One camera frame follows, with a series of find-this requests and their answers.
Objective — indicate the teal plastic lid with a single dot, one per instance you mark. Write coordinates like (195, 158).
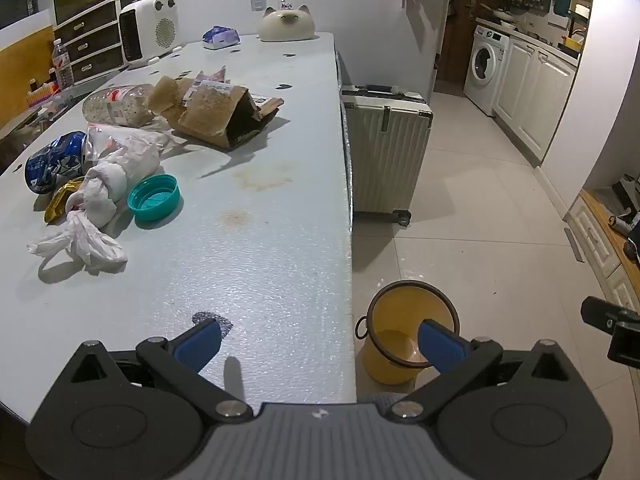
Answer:
(152, 196)

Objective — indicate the torn cardboard box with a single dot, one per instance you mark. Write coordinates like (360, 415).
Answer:
(215, 110)

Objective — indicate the frying pan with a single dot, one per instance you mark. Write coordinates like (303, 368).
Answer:
(500, 12)

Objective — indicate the small water bottle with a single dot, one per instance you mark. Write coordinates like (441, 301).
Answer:
(62, 67)

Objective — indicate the white fan heater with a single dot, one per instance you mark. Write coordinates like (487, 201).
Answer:
(145, 30)

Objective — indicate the white kitchen cabinets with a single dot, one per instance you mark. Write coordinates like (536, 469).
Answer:
(535, 90)

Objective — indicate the gold foil wrapper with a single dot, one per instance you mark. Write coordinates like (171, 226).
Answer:
(60, 200)

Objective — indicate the purple tissue pack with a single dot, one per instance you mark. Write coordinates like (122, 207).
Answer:
(220, 37)

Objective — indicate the brown wooden door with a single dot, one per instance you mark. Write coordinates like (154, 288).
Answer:
(460, 35)

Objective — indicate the clear plastic bag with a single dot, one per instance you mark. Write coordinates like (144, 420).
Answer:
(107, 139)

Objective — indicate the low white cabinet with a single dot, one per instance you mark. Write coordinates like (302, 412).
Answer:
(595, 240)

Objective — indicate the white wall socket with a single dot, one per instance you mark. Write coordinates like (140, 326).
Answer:
(258, 3)

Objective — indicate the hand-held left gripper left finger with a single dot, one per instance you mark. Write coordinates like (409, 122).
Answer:
(200, 344)

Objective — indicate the white knotted plastic bag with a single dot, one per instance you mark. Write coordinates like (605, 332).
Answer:
(105, 185)

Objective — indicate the yellow bucket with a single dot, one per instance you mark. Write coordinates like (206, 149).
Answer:
(395, 315)

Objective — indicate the white washing machine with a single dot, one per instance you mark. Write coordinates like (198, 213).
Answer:
(485, 65)

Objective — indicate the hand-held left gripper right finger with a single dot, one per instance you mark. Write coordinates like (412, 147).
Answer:
(440, 345)

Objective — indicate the cream cat-shaped box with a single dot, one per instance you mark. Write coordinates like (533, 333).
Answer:
(285, 27)

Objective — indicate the clear plastic bottle red label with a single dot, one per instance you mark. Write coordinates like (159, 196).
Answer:
(115, 105)

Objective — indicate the drawer cabinet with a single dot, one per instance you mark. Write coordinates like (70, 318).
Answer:
(85, 40)

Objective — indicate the small colourful box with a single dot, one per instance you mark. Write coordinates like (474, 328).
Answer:
(42, 94)

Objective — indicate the white ribbed suitcase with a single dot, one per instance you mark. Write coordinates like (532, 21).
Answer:
(385, 160)

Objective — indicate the blue snack bag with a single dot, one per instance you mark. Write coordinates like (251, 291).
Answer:
(55, 160)

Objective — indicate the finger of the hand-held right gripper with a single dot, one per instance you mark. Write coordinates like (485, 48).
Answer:
(600, 312)

